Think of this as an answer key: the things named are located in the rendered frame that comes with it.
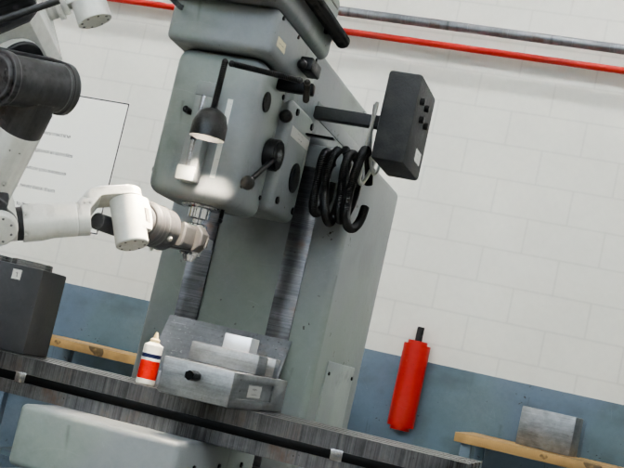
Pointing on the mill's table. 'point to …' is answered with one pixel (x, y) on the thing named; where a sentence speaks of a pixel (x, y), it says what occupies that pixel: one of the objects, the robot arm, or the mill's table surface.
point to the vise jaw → (227, 358)
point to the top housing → (301, 21)
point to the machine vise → (225, 385)
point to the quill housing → (226, 197)
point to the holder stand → (28, 305)
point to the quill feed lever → (275, 149)
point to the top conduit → (329, 22)
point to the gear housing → (240, 33)
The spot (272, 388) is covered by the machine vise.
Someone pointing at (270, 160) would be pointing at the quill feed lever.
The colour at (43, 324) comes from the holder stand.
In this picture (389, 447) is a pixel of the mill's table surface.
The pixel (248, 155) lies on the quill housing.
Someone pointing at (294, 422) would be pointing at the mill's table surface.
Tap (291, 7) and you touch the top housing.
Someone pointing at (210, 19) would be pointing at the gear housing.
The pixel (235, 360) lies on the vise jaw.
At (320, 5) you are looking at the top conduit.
